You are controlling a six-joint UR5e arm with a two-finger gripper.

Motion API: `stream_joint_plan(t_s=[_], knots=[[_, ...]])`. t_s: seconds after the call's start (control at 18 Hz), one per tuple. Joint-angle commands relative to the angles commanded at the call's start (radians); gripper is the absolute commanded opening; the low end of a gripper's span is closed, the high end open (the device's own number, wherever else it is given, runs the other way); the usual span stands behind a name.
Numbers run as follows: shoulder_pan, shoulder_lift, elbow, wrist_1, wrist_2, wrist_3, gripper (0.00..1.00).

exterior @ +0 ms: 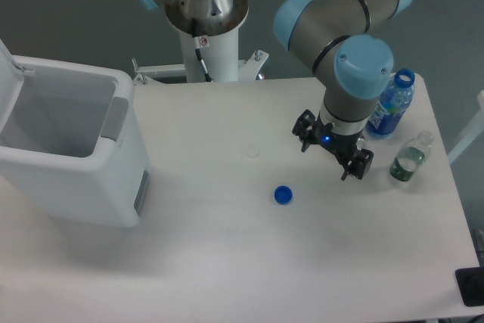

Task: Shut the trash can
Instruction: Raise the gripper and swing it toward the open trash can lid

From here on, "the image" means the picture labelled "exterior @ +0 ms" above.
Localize white trash can lid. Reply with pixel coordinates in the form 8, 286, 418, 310
1, 41, 24, 129

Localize blue bottle cap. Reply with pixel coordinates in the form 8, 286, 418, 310
273, 185, 293, 205

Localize white bottle cap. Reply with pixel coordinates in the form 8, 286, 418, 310
242, 144, 260, 159

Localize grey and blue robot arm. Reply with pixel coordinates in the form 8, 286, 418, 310
139, 0, 412, 179

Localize blue plastic drink bottle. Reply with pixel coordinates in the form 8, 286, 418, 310
366, 68, 415, 138

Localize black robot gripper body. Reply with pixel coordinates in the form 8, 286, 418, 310
312, 116, 365, 163

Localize black device at table edge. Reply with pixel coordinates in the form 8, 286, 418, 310
455, 267, 483, 307

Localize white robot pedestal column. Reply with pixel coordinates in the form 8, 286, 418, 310
178, 30, 239, 83

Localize white post at right edge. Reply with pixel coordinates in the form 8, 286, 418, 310
447, 91, 483, 165

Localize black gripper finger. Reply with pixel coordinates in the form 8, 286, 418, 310
292, 110, 317, 152
340, 148, 374, 181

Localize white trash can body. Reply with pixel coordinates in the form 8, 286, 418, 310
1, 56, 151, 228

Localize white metal base frame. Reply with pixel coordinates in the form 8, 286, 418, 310
131, 49, 269, 85

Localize clear bottle with green label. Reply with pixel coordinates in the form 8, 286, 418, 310
389, 130, 434, 182

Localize black cable on pedestal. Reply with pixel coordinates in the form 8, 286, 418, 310
191, 16, 215, 83

